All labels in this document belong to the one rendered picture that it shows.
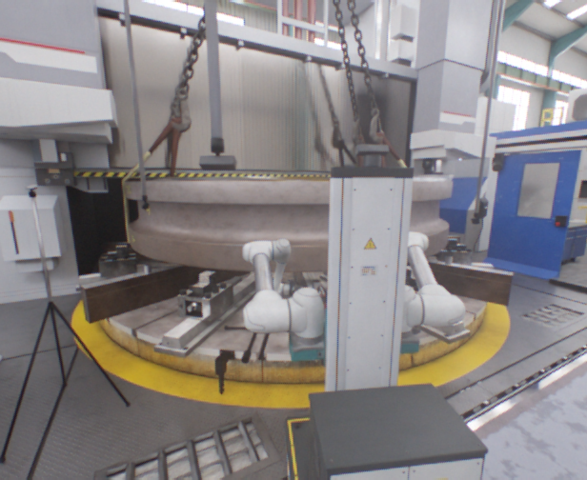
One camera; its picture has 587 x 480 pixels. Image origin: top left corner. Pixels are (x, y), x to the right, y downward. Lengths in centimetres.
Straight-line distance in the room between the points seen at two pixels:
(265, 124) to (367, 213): 482
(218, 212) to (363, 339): 212
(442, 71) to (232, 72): 380
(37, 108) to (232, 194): 186
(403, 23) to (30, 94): 708
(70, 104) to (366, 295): 315
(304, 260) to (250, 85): 392
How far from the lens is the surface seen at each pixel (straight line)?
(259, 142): 585
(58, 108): 364
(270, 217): 294
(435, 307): 163
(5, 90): 373
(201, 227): 326
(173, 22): 583
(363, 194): 126
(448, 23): 699
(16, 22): 430
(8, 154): 470
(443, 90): 670
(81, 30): 424
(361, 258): 130
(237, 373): 287
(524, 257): 726
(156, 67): 571
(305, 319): 144
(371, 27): 982
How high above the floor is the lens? 172
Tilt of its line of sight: 11 degrees down
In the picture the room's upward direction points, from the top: straight up
